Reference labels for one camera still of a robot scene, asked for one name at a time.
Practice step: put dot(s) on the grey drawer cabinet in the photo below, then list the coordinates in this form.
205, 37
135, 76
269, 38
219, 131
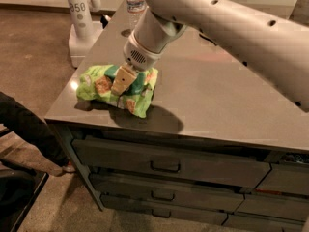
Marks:
229, 184

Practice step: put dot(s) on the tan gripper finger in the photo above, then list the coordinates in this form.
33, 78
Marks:
125, 76

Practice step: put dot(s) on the person in dark clothing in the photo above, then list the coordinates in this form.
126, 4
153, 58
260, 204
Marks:
33, 130

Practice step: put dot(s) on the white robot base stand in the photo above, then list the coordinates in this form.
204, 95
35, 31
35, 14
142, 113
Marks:
84, 31

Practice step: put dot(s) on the green rice chip bag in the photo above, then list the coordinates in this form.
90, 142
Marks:
96, 82

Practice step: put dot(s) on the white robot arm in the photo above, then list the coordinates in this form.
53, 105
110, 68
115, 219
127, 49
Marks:
275, 48

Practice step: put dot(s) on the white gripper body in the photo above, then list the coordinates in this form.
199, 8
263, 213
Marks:
139, 57

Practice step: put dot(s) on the black bin at left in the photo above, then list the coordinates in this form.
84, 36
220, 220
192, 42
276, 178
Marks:
18, 192

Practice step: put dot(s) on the clear plastic water bottle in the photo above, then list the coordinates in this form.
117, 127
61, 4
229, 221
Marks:
135, 8

